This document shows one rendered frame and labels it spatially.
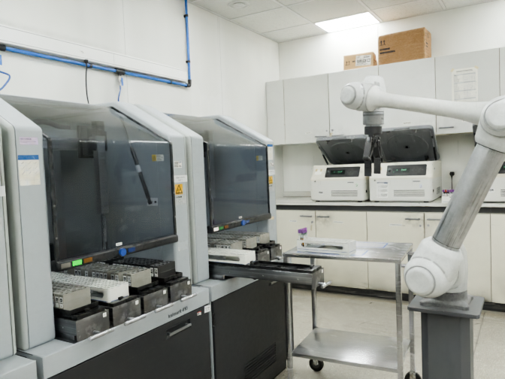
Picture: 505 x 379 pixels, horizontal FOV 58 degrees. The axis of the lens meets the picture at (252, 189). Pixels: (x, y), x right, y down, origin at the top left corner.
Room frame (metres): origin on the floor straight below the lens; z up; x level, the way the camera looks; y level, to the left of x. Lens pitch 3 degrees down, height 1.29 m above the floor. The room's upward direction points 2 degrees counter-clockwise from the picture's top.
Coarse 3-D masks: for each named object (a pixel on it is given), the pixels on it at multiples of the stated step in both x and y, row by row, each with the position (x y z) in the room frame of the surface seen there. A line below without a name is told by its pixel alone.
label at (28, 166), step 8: (24, 144) 1.43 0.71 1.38; (32, 144) 1.45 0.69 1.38; (24, 160) 1.43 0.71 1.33; (32, 160) 1.45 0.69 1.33; (24, 168) 1.42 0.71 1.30; (32, 168) 1.45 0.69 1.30; (24, 176) 1.42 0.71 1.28; (32, 176) 1.45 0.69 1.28; (40, 176) 1.47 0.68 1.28; (24, 184) 1.42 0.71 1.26; (32, 184) 1.44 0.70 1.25; (40, 184) 1.47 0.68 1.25
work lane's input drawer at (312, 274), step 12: (216, 264) 2.23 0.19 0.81; (228, 264) 2.19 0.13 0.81; (240, 264) 2.16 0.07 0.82; (252, 264) 2.18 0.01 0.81; (264, 264) 2.20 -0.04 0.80; (276, 264) 2.18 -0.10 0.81; (288, 264) 2.14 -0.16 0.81; (300, 264) 2.11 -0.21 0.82; (240, 276) 2.14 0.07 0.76; (252, 276) 2.11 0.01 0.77; (264, 276) 2.08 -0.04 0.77; (276, 276) 2.04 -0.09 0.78; (288, 276) 2.01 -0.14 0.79; (300, 276) 1.98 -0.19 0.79; (312, 276) 1.95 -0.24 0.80; (312, 288) 1.95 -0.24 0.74
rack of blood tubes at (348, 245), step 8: (304, 240) 2.39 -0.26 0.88; (312, 240) 2.38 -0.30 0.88; (320, 240) 2.38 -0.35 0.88; (328, 240) 2.35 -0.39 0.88; (336, 240) 2.35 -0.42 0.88; (344, 240) 2.34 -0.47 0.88; (352, 240) 2.33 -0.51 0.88; (304, 248) 2.39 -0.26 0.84; (312, 248) 2.36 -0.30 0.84; (320, 248) 2.33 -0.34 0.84; (328, 248) 2.41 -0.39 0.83; (336, 248) 2.39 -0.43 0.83; (344, 248) 2.26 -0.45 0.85; (352, 248) 2.29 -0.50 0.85
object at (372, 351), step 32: (288, 256) 2.36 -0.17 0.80; (320, 256) 2.28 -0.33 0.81; (352, 256) 2.21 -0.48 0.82; (384, 256) 2.18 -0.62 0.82; (288, 288) 2.37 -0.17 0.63; (288, 320) 2.37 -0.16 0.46; (288, 352) 2.37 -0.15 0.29; (320, 352) 2.37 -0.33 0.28; (352, 352) 2.36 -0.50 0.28; (384, 352) 2.34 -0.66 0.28
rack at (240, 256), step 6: (210, 252) 2.25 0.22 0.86; (216, 252) 2.24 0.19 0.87; (222, 252) 2.23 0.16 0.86; (228, 252) 2.22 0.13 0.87; (234, 252) 2.22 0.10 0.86; (240, 252) 2.21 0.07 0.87; (246, 252) 2.21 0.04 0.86; (252, 252) 2.21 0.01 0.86; (210, 258) 2.28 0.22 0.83; (216, 258) 2.28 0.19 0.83; (222, 258) 2.33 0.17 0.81; (228, 258) 2.31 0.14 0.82; (234, 258) 2.30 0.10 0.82; (240, 258) 2.16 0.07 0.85; (246, 258) 2.16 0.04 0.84; (252, 258) 2.21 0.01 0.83
